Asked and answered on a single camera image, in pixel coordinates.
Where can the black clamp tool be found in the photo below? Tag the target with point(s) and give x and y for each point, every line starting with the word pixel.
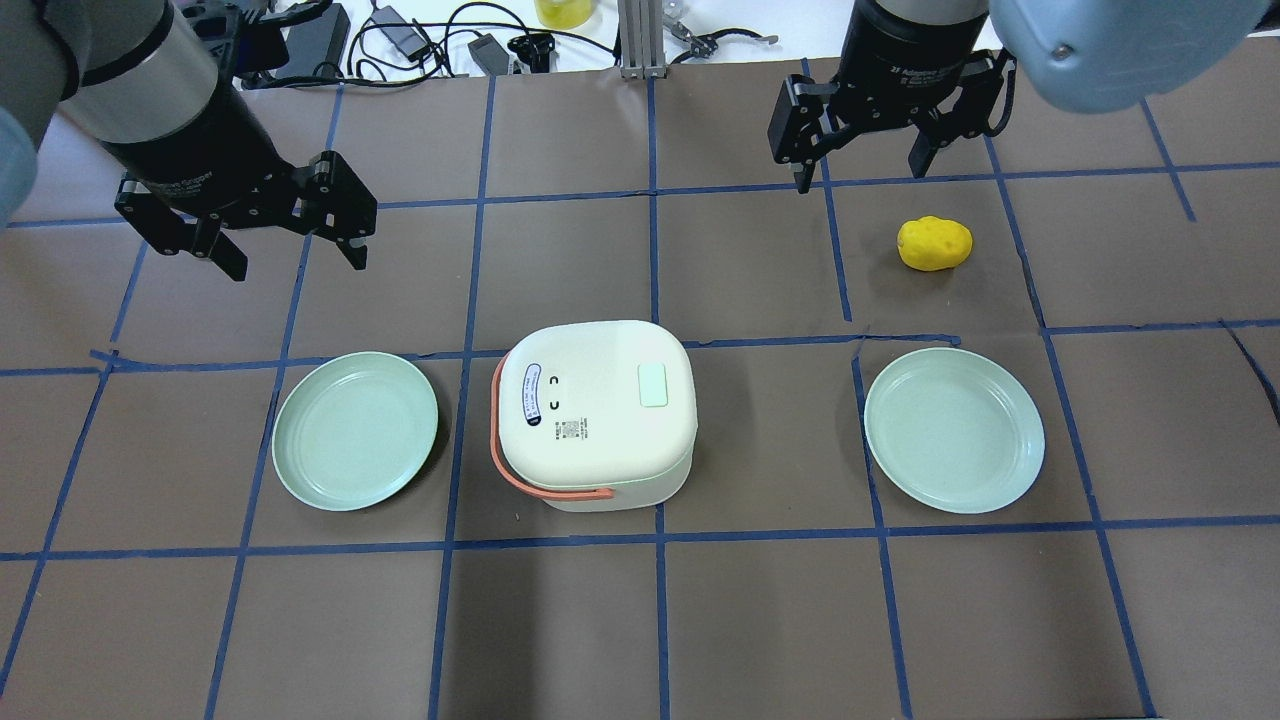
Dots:
pixel 703 45

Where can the right green plate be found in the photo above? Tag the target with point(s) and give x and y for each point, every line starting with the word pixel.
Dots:
pixel 954 430

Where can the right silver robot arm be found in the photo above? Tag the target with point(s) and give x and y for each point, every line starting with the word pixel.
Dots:
pixel 1094 57

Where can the left green plate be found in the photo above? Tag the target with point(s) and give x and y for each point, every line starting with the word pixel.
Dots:
pixel 355 431

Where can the green plate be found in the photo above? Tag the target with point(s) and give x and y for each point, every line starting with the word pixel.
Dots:
pixel 355 431
pixel 954 430

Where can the black power adapter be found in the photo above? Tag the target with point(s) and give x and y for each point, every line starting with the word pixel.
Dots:
pixel 401 34

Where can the yellow potato toy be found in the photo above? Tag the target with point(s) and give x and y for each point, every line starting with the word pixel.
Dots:
pixel 934 244

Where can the white rice cooker orange handle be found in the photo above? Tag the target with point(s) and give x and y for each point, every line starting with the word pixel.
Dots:
pixel 595 416

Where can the aluminium profile post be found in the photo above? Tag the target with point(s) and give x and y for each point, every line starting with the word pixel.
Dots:
pixel 640 32

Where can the small grey charger block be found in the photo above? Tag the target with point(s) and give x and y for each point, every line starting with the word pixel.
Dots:
pixel 489 54

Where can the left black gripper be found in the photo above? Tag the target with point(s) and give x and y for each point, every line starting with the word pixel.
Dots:
pixel 192 135

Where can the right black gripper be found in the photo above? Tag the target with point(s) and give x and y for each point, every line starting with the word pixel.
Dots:
pixel 905 55

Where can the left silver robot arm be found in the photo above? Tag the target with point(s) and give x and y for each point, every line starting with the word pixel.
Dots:
pixel 153 83

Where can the black laptop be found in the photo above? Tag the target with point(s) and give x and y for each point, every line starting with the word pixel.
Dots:
pixel 300 47

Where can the yellow cup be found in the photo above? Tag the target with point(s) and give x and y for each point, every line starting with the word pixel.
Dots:
pixel 564 14

